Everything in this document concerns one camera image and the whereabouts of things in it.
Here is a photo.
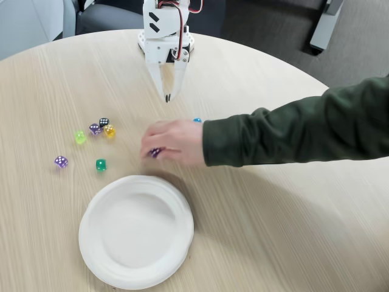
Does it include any white paper plate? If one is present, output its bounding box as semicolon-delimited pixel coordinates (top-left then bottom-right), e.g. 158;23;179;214
78;175;195;290

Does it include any person's hand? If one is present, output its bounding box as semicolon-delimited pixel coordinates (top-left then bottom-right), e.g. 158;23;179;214
139;119;205;167

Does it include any dark grey chair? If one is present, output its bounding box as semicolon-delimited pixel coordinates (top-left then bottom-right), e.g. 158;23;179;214
75;0;147;36

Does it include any white cabinet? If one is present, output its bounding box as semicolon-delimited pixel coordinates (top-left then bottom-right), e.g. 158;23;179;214
0;0;77;61

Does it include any grey desk leg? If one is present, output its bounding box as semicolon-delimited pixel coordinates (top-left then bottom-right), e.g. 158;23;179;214
309;0;345;53

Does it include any red black servo cable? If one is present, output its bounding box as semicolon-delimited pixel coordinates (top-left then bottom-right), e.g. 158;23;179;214
187;0;203;15
174;6;187;60

